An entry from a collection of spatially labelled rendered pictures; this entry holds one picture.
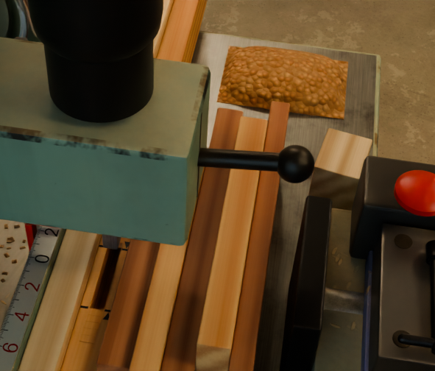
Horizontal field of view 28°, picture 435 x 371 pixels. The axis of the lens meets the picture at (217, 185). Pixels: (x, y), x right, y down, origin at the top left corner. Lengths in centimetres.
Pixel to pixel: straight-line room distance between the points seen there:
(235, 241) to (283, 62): 24
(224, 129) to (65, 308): 17
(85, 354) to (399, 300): 17
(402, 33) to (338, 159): 171
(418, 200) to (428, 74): 172
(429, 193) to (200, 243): 14
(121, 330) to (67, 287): 4
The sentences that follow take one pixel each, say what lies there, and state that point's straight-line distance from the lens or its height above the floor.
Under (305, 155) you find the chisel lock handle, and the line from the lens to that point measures 44.
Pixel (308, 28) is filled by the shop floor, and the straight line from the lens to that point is 225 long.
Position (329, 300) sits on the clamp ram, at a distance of 50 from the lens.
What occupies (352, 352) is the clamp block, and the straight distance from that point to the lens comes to 48.
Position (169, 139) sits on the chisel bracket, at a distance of 42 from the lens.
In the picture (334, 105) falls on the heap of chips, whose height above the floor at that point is 90.
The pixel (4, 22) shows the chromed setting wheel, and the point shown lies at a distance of 58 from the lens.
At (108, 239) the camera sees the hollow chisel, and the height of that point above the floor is 96.
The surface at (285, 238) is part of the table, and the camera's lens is 60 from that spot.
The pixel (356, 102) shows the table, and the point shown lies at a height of 90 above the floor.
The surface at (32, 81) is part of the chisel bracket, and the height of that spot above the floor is 107.
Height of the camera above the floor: 136
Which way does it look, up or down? 48 degrees down
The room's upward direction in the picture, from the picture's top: 4 degrees clockwise
